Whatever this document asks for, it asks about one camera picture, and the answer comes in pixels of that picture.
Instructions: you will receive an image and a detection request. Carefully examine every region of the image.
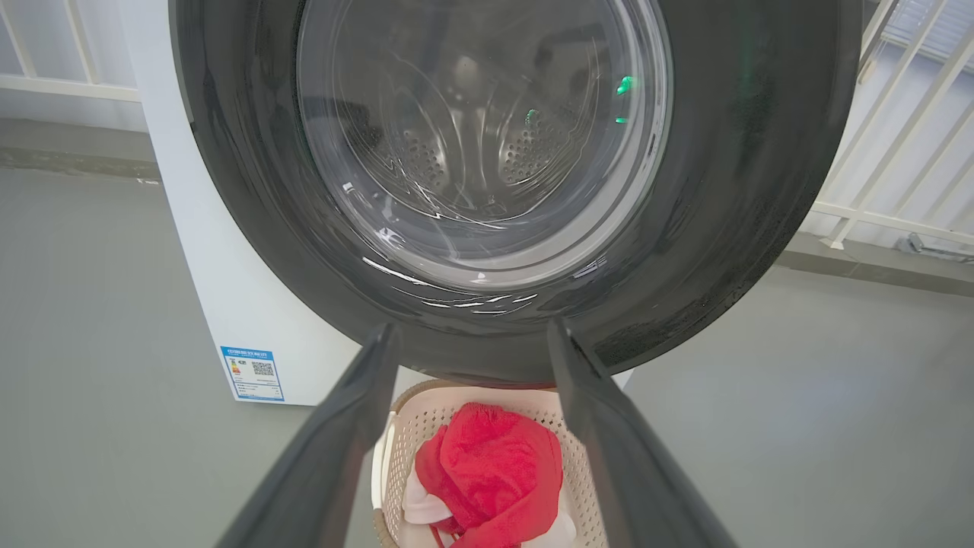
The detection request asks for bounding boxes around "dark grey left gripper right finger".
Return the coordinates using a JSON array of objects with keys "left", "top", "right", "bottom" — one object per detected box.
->
[{"left": 547, "top": 318, "right": 737, "bottom": 548}]

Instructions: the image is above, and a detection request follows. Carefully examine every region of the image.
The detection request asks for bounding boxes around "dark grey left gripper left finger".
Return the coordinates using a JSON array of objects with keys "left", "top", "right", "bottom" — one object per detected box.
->
[{"left": 215, "top": 323, "right": 402, "bottom": 548}]

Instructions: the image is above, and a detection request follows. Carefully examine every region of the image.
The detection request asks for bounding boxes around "red and white garment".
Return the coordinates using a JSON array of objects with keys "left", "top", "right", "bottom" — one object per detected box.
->
[{"left": 402, "top": 403, "right": 577, "bottom": 548}]

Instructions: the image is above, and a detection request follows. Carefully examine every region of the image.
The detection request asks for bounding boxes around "white washing machine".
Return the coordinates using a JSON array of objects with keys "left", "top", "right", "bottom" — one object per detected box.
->
[
  {"left": 169, "top": 0, "right": 863, "bottom": 387},
  {"left": 118, "top": 0, "right": 636, "bottom": 406}
]

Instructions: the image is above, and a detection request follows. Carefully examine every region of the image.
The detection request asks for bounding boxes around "cream perforated laundry basket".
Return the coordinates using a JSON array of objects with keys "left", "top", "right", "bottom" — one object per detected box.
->
[{"left": 371, "top": 378, "right": 610, "bottom": 548}]

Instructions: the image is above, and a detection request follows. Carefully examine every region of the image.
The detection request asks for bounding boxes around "steel washing machine drum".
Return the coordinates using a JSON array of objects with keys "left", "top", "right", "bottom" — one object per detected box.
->
[{"left": 335, "top": 0, "right": 632, "bottom": 229}]

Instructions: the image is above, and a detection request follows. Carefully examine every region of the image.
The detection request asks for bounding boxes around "blue energy label sticker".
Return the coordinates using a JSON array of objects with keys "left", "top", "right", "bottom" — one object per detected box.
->
[{"left": 221, "top": 346, "right": 285, "bottom": 403}]

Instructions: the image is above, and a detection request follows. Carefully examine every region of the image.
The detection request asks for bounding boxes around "white metal railing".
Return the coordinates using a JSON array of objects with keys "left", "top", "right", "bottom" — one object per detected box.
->
[
  {"left": 0, "top": 0, "right": 143, "bottom": 104},
  {"left": 810, "top": 0, "right": 974, "bottom": 252}
]

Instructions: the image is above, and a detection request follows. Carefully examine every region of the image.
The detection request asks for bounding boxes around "grey metal floor bracket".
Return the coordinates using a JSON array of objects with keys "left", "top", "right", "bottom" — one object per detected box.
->
[{"left": 896, "top": 234, "right": 974, "bottom": 264}]

